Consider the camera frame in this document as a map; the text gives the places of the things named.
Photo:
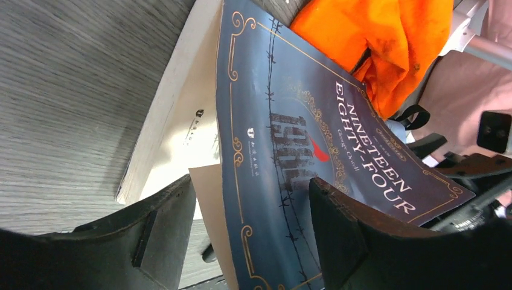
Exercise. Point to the blue paperback book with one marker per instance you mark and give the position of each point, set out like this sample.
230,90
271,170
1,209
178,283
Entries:
252,112

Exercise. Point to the light blue backpack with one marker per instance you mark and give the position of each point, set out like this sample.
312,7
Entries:
412,118

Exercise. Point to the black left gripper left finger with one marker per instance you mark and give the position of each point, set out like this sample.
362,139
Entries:
141,246

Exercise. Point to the orange shirt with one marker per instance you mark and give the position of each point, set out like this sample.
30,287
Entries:
388,45

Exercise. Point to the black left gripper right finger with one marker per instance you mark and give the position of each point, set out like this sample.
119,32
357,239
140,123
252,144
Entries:
362,248

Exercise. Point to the pink shorts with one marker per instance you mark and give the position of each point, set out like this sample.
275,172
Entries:
461,87

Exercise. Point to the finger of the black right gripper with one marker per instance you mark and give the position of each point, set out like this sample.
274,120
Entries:
488,177

